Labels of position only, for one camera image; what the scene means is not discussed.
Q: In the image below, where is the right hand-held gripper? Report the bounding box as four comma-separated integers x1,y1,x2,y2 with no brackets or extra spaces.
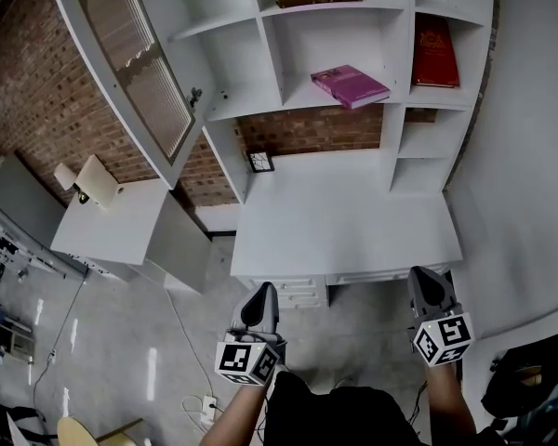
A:
407,266,475,368

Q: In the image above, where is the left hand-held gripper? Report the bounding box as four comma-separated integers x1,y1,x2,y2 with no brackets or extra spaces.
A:
213,282,288,388

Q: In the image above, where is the white cabinet door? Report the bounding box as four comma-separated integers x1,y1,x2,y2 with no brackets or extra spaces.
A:
49,0,206,190

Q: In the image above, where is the person's left forearm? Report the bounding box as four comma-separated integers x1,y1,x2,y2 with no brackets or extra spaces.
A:
199,381,271,446

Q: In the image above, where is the person's right forearm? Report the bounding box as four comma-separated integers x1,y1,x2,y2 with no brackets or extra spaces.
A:
425,362,478,445

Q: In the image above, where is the white desk with hutch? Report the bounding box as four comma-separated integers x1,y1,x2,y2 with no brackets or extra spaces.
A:
134,0,497,310

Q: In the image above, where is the small white side desk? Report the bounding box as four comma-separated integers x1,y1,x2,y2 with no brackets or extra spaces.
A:
49,177,213,295

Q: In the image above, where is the white power strip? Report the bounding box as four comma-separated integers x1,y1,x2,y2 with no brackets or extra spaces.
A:
199,395,219,425

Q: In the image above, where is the black backpack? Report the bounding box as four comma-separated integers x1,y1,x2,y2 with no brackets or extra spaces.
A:
481,336,558,429

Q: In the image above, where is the person's black clothing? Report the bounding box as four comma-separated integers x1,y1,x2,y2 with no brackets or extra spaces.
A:
259,370,508,446

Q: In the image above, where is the round wooden table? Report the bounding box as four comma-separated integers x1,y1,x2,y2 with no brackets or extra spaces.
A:
57,415,145,446

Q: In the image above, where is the pink book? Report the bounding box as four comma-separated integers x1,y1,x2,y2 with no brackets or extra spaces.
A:
310,64,392,111

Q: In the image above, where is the white shelving rack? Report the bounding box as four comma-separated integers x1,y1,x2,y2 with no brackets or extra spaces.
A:
0,211,71,282

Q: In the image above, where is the white table lamp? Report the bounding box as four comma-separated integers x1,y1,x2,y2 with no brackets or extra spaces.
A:
53,162,90,206

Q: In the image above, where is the red book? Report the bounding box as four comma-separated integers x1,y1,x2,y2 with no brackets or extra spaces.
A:
410,12,461,89

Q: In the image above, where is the black office chair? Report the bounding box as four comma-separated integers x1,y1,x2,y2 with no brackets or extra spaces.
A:
0,397,60,446

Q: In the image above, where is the white power cable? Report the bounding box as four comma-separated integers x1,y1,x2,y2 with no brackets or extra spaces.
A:
165,290,215,399

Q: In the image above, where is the long white floor cable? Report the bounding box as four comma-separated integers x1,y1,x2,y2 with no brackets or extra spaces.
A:
180,395,210,434

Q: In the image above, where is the black picture frame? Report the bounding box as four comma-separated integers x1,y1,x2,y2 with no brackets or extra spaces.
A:
246,150,276,175

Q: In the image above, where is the thin black cable with switch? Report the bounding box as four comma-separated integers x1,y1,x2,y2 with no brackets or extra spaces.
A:
31,279,87,413

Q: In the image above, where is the wooden frame box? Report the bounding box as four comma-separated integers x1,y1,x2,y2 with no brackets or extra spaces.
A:
0,321,36,361

